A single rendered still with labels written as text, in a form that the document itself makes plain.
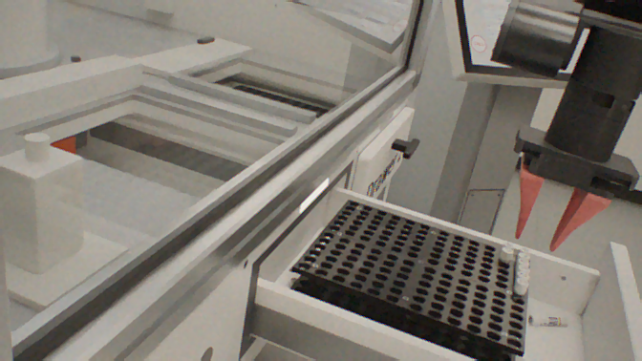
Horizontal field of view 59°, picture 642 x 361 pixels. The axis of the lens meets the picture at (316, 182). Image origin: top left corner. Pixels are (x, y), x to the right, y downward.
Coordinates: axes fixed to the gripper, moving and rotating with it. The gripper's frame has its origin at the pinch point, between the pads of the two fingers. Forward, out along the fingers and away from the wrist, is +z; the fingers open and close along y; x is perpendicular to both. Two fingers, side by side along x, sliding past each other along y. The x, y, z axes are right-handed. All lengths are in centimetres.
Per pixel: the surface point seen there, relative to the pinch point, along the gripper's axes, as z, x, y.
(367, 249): 7.7, -1.0, -15.1
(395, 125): 3.1, 33.2, -21.5
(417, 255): 7.3, 1.4, -10.0
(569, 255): 82, 210, 46
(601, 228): 79, 252, 63
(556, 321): 11.7, 7.3, 6.6
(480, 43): -9, 77, -16
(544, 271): 8.4, 11.7, 4.0
